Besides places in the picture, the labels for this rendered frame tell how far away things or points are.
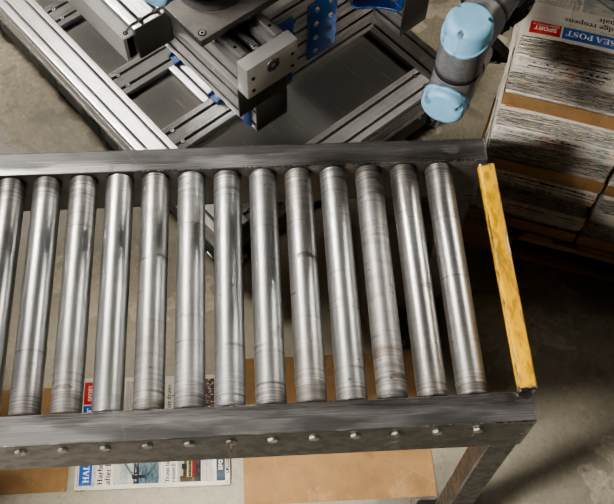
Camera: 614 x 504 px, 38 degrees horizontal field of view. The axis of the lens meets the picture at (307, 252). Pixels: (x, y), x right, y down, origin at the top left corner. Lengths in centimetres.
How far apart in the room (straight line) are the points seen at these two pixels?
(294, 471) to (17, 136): 129
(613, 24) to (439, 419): 90
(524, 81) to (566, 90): 9
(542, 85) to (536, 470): 93
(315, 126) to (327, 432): 120
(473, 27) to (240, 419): 69
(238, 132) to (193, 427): 117
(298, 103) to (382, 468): 99
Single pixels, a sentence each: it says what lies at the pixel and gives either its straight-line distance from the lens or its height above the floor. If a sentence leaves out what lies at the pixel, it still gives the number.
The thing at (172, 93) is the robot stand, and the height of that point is 21.
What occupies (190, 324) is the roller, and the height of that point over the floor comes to 80.
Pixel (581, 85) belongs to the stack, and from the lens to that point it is 195.
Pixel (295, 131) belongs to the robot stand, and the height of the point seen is 21.
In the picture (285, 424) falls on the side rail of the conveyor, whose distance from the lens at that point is 141.
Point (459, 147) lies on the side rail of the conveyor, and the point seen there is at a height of 80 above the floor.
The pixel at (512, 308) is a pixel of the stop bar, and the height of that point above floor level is 82.
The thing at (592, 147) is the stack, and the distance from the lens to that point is 209.
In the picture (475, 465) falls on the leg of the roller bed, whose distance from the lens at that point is 167.
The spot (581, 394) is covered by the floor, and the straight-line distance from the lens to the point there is 240.
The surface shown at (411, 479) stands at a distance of 223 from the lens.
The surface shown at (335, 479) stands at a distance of 222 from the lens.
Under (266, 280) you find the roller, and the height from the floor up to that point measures 80.
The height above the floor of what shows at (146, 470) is 1.
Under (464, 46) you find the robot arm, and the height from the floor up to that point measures 113.
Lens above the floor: 214
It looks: 61 degrees down
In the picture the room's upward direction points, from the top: 2 degrees clockwise
